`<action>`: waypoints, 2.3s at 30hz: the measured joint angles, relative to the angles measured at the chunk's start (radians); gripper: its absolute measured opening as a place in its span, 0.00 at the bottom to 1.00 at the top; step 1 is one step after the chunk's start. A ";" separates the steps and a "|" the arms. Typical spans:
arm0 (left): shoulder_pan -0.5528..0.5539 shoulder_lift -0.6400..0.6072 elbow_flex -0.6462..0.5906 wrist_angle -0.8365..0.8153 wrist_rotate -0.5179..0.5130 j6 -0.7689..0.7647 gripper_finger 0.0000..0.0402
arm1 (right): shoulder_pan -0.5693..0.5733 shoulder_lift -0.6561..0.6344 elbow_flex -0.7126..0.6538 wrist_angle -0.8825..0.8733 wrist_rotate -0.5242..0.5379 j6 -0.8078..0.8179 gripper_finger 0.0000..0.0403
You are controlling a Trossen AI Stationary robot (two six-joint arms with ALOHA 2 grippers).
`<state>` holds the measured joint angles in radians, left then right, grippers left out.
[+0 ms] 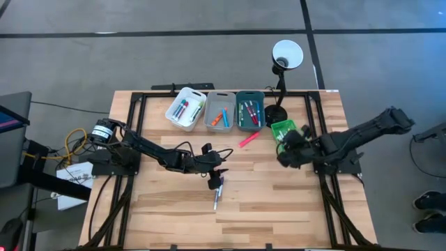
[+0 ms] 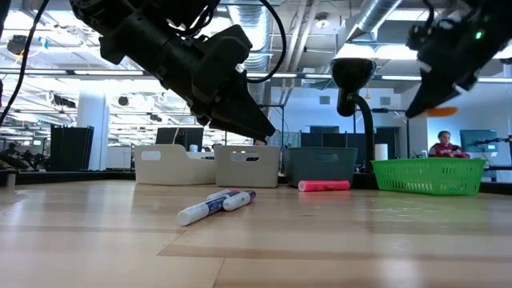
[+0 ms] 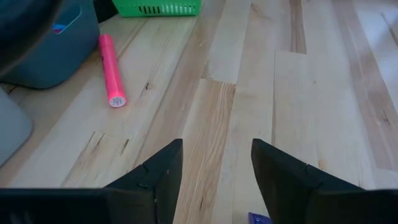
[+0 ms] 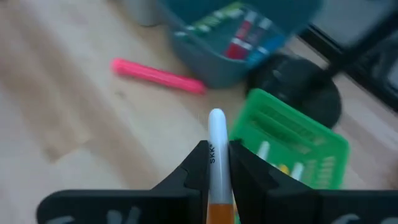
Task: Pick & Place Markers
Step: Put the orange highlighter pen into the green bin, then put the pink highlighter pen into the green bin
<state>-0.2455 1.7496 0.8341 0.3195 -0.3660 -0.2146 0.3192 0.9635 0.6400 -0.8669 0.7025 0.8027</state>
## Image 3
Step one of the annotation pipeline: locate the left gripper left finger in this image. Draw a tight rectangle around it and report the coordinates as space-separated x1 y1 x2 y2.
102 138 183 224

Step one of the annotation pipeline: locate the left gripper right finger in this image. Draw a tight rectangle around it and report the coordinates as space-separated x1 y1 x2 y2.
251 138 364 224

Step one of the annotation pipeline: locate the thin purple marker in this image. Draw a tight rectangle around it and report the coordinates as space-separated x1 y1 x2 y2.
248 212 273 224

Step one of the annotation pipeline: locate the pink highlighter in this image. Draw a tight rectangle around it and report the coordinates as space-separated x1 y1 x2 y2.
98 34 127 108

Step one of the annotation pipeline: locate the green mesh plastic basket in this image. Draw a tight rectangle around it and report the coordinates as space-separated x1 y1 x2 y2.
111 0 202 18

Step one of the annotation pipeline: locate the grey plastic bin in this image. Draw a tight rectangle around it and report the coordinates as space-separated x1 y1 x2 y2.
0 88 34 166

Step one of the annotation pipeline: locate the teal plastic bin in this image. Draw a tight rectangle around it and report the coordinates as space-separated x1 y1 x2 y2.
0 0 101 90

